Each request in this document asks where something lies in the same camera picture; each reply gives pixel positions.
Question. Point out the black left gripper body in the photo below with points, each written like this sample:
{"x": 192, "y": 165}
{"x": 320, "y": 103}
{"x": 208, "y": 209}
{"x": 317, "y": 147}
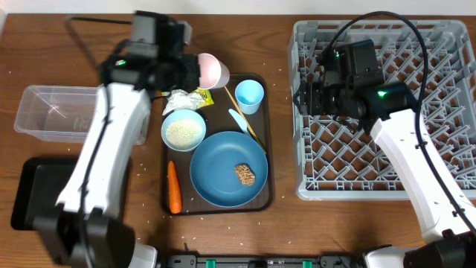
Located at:
{"x": 192, "y": 73}

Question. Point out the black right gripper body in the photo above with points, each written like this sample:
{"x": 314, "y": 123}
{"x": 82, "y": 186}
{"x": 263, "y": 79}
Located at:
{"x": 324, "y": 101}

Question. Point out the pink plastic cup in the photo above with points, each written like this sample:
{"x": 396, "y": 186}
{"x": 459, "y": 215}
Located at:
{"x": 213, "y": 73}

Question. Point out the light blue plastic cup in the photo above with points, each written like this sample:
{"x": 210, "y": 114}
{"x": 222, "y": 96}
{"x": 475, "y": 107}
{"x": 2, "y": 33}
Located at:
{"x": 249, "y": 94}

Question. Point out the dark blue plate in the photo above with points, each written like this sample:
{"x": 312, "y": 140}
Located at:
{"x": 212, "y": 169}

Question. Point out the brown food scrap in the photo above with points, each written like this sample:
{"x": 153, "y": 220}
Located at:
{"x": 245, "y": 174}

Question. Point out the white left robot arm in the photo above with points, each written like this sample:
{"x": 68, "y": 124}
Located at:
{"x": 85, "y": 226}

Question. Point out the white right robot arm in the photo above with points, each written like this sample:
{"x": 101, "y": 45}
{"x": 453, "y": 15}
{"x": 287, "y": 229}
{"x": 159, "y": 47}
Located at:
{"x": 446, "y": 216}

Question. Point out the grey dishwasher rack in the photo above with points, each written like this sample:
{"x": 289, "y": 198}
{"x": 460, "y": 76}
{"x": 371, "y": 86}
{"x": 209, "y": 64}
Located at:
{"x": 336, "y": 161}

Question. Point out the black waste tray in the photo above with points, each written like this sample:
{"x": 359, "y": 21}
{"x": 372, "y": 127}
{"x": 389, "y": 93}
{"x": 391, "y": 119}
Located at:
{"x": 43, "y": 179}

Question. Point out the crumpled yellow foil wrapper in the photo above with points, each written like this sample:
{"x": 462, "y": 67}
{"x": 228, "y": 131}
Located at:
{"x": 180, "y": 99}

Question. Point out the light blue rice bowl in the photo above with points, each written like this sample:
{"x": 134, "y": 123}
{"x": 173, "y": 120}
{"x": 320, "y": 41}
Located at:
{"x": 183, "y": 130}

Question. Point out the wooden chopstick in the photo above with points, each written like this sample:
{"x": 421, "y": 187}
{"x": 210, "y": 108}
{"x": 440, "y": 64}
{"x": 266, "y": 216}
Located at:
{"x": 249, "y": 128}

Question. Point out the light blue plastic knife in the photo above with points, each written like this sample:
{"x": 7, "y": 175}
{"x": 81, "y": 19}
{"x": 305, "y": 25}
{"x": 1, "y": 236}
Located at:
{"x": 240, "y": 121}

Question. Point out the dark brown serving tray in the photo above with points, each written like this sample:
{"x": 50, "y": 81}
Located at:
{"x": 218, "y": 119}

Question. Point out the orange carrot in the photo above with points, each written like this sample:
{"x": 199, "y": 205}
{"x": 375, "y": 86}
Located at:
{"x": 175, "y": 202}

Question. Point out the clear plastic bin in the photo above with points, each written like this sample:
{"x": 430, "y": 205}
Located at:
{"x": 65, "y": 113}

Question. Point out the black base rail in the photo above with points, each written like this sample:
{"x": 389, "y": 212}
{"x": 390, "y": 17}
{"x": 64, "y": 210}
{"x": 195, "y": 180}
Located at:
{"x": 192, "y": 261}

